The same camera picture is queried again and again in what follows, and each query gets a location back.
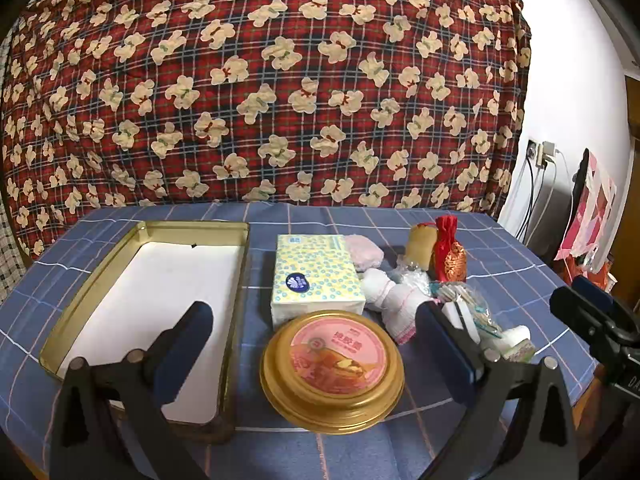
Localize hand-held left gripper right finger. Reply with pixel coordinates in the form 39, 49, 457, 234
415, 301, 586, 480

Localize white cable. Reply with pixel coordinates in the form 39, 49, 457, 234
547, 149, 576, 261

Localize beige checked hanging cloth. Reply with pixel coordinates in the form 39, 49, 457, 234
0, 25, 31, 306

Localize red orange paper items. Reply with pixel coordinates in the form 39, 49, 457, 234
560, 255, 617, 292

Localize brown wooden door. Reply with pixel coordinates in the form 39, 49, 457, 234
610, 72, 640, 301

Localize white towel pink trim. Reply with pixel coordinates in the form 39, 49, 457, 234
361, 267, 431, 345

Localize gold metal tin tray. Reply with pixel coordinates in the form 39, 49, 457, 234
39, 220, 251, 443

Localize yellow dotted tissue pack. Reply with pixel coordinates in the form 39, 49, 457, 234
270, 234, 367, 331

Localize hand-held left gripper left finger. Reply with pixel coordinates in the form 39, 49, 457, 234
49, 301, 217, 480

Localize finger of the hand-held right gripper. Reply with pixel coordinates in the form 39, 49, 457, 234
571, 275, 619, 313
549, 286, 627, 357

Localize yellow sponge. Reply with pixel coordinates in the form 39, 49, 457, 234
406, 225, 437, 272

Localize clear packet of strips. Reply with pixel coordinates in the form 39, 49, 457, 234
430, 280, 503, 341

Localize red plaid bear blanket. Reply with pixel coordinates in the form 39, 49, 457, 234
0, 0, 533, 261

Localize red embroidered pouch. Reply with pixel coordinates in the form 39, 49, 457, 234
432, 215, 468, 283

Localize blue checked bed sheet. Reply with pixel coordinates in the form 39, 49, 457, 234
0, 202, 601, 480

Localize pink patterned paper bag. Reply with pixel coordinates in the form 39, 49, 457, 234
552, 147, 618, 281

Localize round gold tin pink lid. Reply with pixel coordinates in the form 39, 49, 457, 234
260, 310, 405, 432

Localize pink fluffy cloth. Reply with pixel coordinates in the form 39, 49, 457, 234
345, 235, 385, 273

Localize black cable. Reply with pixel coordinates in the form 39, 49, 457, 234
515, 155, 535, 242

